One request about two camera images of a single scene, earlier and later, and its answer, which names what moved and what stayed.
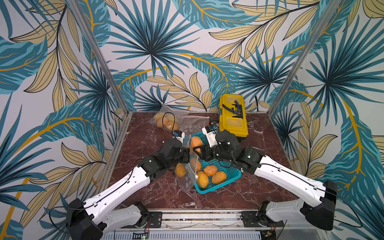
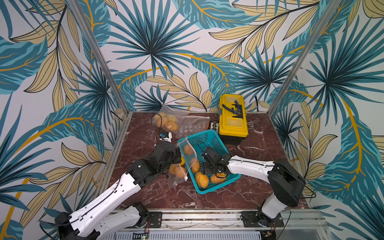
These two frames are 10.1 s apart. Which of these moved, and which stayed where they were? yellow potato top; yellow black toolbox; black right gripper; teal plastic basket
Moved: black right gripper
Stayed: yellow potato top; teal plastic basket; yellow black toolbox
